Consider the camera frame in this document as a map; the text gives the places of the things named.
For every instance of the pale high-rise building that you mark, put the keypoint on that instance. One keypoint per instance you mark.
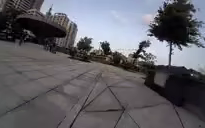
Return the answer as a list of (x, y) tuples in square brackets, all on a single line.
[(66, 31)]

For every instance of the grey stone plaza paving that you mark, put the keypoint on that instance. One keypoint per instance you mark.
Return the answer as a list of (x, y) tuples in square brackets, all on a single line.
[(56, 90)]

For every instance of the group of people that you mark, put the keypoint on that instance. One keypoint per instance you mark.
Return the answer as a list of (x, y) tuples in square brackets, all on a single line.
[(50, 45)]

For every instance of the mushroom-shaped canopy shelter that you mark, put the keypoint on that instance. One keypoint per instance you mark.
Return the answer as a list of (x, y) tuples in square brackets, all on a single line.
[(40, 25)]

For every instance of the tree with dense dark crown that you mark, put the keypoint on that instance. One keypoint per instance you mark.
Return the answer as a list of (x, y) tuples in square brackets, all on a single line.
[(175, 23)]

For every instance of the person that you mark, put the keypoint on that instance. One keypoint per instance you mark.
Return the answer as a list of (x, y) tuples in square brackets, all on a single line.
[(22, 38)]

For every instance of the tall dark tower building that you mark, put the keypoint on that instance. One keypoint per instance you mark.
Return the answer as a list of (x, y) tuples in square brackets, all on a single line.
[(21, 5)]

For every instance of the low dark planter wall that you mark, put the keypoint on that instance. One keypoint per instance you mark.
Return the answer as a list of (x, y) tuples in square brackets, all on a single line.
[(180, 86)]

